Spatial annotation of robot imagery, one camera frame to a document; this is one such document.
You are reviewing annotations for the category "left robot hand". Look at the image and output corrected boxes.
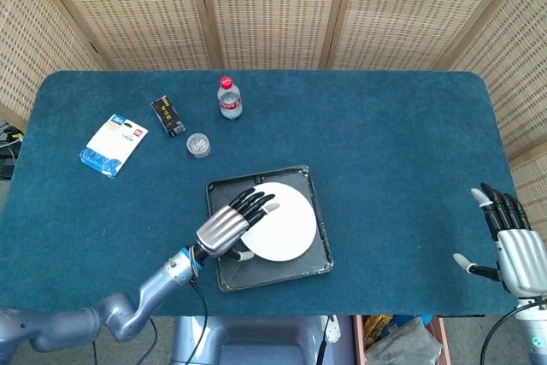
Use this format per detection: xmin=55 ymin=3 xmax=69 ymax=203
xmin=196 ymin=187 xmax=281 ymax=262

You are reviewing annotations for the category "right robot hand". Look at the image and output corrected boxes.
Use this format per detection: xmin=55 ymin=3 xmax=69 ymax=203
xmin=452 ymin=182 xmax=547 ymax=298

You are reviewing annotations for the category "white round plate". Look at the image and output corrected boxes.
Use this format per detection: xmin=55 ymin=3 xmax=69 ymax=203
xmin=242 ymin=181 xmax=318 ymax=262

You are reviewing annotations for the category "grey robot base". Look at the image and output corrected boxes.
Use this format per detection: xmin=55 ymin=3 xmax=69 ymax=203
xmin=170 ymin=315 xmax=332 ymax=365

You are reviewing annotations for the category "black square tray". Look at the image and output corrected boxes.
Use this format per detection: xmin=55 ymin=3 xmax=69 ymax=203
xmin=205 ymin=164 xmax=334 ymax=293

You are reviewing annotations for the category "small clear round jar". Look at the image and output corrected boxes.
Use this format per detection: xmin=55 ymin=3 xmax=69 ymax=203
xmin=185 ymin=132 xmax=211 ymax=160

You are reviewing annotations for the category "red storage crate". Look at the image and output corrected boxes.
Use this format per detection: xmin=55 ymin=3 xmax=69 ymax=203
xmin=352 ymin=315 xmax=450 ymax=365

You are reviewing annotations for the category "clear plastic water bottle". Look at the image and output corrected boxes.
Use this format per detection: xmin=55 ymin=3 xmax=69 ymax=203
xmin=217 ymin=75 xmax=244 ymax=121

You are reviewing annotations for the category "black rectangular box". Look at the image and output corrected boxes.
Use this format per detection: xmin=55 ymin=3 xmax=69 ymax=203
xmin=150 ymin=95 xmax=188 ymax=139

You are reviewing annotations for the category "grey plastic bag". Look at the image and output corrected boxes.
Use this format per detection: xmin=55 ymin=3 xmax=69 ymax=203
xmin=365 ymin=316 xmax=442 ymax=365

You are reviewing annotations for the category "white and blue packet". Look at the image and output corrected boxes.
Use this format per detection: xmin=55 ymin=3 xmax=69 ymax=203
xmin=79 ymin=113 xmax=149 ymax=178

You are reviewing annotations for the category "white hanging tag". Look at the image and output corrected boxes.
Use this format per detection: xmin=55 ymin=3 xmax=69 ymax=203
xmin=323 ymin=315 xmax=342 ymax=345

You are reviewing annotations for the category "yellow printed package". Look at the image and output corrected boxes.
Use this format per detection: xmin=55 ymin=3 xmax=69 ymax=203
xmin=362 ymin=315 xmax=394 ymax=340

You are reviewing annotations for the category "blue table cloth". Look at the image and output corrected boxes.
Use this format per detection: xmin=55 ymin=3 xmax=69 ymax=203
xmin=0 ymin=69 xmax=531 ymax=318

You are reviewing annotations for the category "woven folding screen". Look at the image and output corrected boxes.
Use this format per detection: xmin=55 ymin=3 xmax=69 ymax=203
xmin=0 ymin=0 xmax=547 ymax=233

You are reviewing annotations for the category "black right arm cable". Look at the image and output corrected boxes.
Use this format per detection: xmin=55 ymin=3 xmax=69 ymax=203
xmin=479 ymin=301 xmax=531 ymax=365

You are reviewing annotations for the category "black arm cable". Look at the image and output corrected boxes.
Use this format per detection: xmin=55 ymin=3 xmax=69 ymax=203
xmin=479 ymin=301 xmax=531 ymax=365
xmin=189 ymin=280 xmax=210 ymax=365

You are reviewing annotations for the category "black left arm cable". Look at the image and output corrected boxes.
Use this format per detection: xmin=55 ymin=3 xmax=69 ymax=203
xmin=189 ymin=280 xmax=210 ymax=365

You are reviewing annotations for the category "black equipment with cables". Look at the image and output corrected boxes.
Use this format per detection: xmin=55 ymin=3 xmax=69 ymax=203
xmin=0 ymin=115 xmax=23 ymax=181

